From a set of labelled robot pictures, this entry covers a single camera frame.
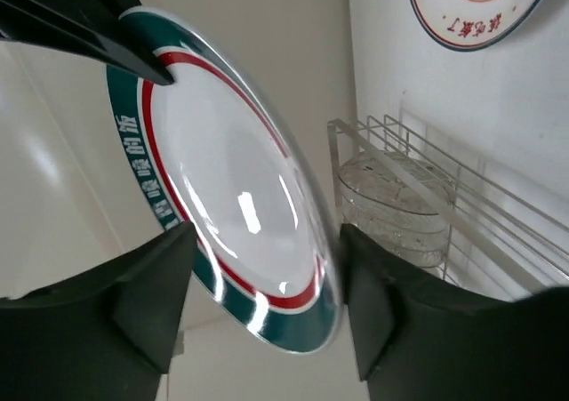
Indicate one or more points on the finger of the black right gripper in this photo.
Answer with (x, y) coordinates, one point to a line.
(89, 28)

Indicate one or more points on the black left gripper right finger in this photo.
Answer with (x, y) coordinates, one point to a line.
(417, 337)

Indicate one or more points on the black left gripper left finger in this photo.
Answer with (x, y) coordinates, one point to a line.
(105, 334)

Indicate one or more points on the green band ceramic plate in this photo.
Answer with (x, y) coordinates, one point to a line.
(207, 149)

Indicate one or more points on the orange sunburst ceramic plate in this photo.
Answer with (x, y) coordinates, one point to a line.
(471, 25)

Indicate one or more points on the clear glass plate back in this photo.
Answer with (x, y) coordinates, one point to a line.
(420, 252)

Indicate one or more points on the clear glass plate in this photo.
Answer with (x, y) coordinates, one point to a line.
(367, 183)
(389, 226)
(420, 252)

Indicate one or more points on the clear glass plate middle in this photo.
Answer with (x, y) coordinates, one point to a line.
(389, 226)

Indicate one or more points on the clear glass plate front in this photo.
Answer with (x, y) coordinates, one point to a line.
(367, 183)

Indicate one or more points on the silver wire dish rack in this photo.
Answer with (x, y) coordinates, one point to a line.
(508, 236)

